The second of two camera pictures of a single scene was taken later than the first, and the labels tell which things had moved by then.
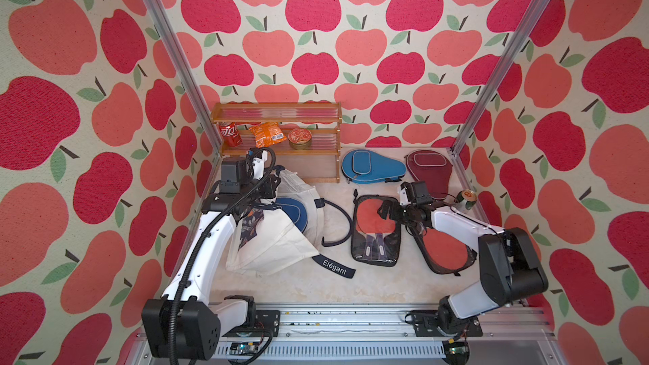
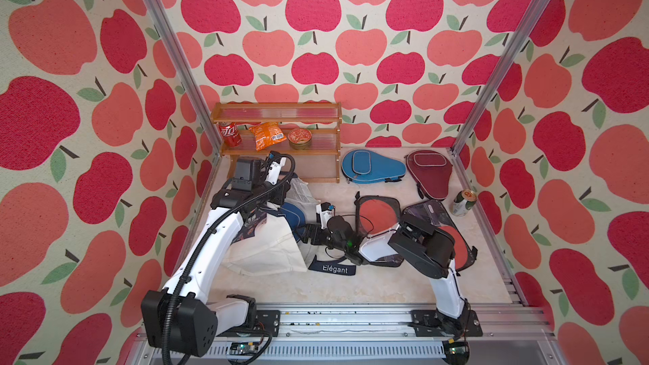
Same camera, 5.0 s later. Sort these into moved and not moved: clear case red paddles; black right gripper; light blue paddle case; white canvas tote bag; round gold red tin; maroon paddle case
Moved: black right gripper; white canvas tote bag
Not moved: light blue paddle case; round gold red tin; maroon paddle case; clear case red paddles
